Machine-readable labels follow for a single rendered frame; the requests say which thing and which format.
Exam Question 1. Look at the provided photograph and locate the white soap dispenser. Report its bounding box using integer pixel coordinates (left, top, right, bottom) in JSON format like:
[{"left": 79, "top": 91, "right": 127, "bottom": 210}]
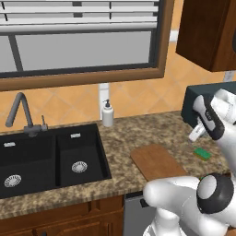
[{"left": 101, "top": 99, "right": 115, "bottom": 128}]

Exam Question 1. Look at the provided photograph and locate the grey kitchen faucet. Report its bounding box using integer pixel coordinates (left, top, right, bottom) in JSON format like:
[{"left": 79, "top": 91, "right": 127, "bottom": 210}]
[{"left": 5, "top": 91, "right": 49, "bottom": 138}]

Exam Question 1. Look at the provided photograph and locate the dark wooden wall cabinet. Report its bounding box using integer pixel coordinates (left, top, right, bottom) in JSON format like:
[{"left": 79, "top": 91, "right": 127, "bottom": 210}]
[{"left": 175, "top": 0, "right": 236, "bottom": 73}]

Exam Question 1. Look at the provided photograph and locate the grey dishwasher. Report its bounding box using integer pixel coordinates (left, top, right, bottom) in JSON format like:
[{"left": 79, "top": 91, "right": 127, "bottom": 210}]
[{"left": 123, "top": 191, "right": 160, "bottom": 236}]

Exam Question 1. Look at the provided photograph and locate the wood-framed window with blinds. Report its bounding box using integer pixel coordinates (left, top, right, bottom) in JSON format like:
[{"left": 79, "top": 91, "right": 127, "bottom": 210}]
[{"left": 0, "top": 0, "right": 176, "bottom": 92}]

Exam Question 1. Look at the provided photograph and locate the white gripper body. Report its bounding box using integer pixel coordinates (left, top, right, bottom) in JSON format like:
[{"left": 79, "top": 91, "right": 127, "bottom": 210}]
[{"left": 188, "top": 124, "right": 207, "bottom": 143}]

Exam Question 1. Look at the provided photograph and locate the dark teal countertop appliance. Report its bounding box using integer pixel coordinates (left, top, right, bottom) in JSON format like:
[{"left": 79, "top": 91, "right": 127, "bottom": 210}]
[{"left": 180, "top": 80, "right": 236, "bottom": 130}]

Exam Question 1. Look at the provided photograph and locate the white wall outlet strip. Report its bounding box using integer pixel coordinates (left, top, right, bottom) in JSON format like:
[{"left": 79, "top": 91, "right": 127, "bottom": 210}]
[{"left": 98, "top": 82, "right": 111, "bottom": 121}]

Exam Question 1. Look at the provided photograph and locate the wooden base cabinet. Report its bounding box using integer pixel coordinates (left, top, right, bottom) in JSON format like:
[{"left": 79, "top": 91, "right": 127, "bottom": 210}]
[{"left": 0, "top": 195, "right": 125, "bottom": 236}]

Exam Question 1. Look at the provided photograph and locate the wooden cutting board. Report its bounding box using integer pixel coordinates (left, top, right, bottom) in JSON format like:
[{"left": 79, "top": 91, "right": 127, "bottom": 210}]
[{"left": 129, "top": 143, "right": 188, "bottom": 183}]

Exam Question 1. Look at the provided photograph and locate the green sponge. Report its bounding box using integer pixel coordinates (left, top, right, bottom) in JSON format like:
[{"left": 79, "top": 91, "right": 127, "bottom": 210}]
[{"left": 193, "top": 147, "right": 212, "bottom": 161}]

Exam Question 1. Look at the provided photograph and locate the black double sink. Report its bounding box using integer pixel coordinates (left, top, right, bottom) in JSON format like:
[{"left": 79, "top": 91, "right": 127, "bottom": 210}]
[{"left": 0, "top": 123, "right": 112, "bottom": 200}]

